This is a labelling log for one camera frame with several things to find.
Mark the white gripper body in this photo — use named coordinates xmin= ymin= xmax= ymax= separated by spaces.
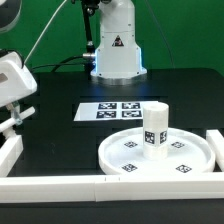
xmin=0 ymin=49 xmax=37 ymax=108

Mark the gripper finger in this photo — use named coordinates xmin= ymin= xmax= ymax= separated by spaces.
xmin=11 ymin=101 xmax=23 ymax=125

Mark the white rod part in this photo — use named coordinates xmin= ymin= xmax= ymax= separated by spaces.
xmin=0 ymin=107 xmax=35 ymax=140

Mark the white round table top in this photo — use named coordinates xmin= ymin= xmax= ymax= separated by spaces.
xmin=98 ymin=127 xmax=215 ymax=176

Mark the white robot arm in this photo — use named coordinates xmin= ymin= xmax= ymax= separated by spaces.
xmin=0 ymin=0 xmax=147 ymax=108

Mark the white paper marker sheet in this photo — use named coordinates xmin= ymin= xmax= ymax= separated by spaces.
xmin=74 ymin=101 xmax=149 ymax=121

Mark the black cable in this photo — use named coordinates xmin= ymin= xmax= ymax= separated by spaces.
xmin=29 ymin=55 xmax=88 ymax=72

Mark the white left frame bar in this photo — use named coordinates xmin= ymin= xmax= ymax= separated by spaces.
xmin=0 ymin=135 xmax=23 ymax=178

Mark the white cable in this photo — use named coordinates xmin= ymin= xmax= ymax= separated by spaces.
xmin=23 ymin=0 xmax=69 ymax=64

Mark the black camera stand pole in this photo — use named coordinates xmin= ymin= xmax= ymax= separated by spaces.
xmin=80 ymin=0 xmax=100 ymax=73

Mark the white front frame bar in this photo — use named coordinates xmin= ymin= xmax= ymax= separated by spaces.
xmin=0 ymin=172 xmax=224 ymax=203

